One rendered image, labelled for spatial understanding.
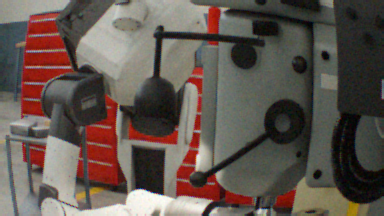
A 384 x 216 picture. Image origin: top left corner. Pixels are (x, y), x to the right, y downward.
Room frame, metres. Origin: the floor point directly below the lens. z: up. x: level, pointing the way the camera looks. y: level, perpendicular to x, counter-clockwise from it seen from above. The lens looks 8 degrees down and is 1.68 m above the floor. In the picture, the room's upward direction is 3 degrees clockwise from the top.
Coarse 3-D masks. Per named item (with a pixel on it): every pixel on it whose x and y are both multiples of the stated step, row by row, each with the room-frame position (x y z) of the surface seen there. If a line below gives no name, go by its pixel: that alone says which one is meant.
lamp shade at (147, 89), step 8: (144, 80) 1.60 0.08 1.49; (152, 80) 1.59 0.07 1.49; (160, 80) 1.59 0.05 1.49; (168, 80) 1.60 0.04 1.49; (144, 88) 1.58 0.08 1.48; (152, 88) 1.58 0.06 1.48; (160, 88) 1.58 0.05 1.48; (168, 88) 1.58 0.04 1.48; (136, 96) 1.59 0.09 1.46; (144, 96) 1.58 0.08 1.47; (152, 96) 1.57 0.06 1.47; (160, 96) 1.57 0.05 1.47; (168, 96) 1.58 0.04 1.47; (176, 96) 1.60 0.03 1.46; (136, 104) 1.59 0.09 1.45; (144, 104) 1.57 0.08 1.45; (152, 104) 1.57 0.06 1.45; (160, 104) 1.57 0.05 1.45; (168, 104) 1.58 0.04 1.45; (176, 104) 1.60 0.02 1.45; (136, 112) 1.58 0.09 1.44; (144, 112) 1.57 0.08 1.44; (152, 112) 1.57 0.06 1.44; (160, 112) 1.57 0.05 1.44; (168, 112) 1.58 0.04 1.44; (176, 112) 1.60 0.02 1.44
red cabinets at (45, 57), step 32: (32, 32) 6.96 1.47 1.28; (32, 64) 6.95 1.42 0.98; (64, 64) 6.85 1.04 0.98; (32, 96) 6.94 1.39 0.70; (96, 128) 6.75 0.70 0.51; (32, 160) 6.95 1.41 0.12; (96, 160) 6.75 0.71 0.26; (192, 160) 6.50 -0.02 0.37; (192, 192) 6.50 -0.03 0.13; (224, 192) 6.52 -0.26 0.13; (288, 192) 6.12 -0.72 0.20
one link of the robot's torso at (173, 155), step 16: (192, 96) 2.23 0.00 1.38; (192, 112) 2.23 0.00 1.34; (128, 128) 2.28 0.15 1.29; (192, 128) 2.24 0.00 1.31; (128, 144) 2.20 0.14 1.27; (144, 144) 2.19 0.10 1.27; (160, 144) 2.19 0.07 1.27; (128, 160) 2.19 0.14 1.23; (144, 160) 2.23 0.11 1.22; (160, 160) 2.22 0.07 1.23; (176, 160) 2.18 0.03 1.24; (128, 176) 2.19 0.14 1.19; (144, 176) 2.23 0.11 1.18; (160, 176) 2.23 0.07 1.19; (176, 176) 2.28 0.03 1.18; (128, 192) 2.19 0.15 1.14; (160, 192) 2.23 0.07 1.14
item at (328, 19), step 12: (192, 0) 1.50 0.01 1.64; (204, 0) 1.49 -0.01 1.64; (216, 0) 1.48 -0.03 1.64; (228, 0) 1.48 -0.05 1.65; (240, 0) 1.47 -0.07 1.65; (252, 0) 1.46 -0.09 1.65; (276, 0) 1.45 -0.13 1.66; (324, 0) 1.41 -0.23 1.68; (264, 12) 1.47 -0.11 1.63; (276, 12) 1.45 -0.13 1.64; (288, 12) 1.44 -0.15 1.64; (300, 12) 1.43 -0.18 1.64; (312, 12) 1.42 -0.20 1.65; (324, 12) 1.41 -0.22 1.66
